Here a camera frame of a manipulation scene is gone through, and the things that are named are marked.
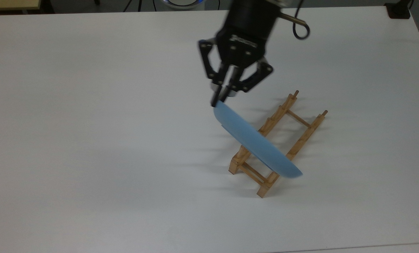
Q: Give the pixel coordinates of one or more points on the light wooden desk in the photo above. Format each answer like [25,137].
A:
[11,4]

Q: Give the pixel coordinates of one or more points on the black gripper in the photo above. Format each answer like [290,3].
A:
[242,49]

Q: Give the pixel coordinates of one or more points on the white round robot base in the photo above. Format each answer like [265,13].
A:
[181,3]

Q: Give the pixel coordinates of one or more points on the black table clamp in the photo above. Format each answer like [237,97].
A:
[398,10]

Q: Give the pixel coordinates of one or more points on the blue round plate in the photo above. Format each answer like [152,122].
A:
[251,140]

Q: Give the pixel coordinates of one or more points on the black tripod legs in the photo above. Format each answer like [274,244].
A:
[133,4]

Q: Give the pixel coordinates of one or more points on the wooden plate rack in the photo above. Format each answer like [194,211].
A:
[234,168]

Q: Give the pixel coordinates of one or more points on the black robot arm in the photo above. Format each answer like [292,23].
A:
[253,15]

